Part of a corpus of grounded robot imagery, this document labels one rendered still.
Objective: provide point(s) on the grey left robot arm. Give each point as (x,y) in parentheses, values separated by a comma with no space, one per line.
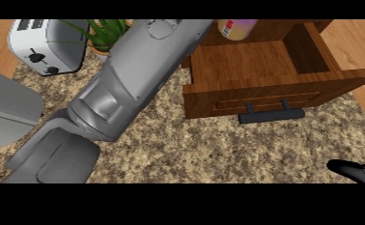
(138,71)

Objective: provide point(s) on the green potted plant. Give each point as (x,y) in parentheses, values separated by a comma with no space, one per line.
(107,32)

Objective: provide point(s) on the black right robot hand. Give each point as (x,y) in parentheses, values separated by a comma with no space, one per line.
(349,170)

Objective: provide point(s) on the brown wooden drawer front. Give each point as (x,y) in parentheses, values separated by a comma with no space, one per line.
(271,97)

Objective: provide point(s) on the brown wooden drawer box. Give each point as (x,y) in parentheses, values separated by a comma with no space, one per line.
(243,61)

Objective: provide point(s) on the purple and yellow can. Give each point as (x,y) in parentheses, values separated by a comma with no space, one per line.
(236,27)

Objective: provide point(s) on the silver toaster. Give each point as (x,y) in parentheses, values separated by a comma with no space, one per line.
(36,47)

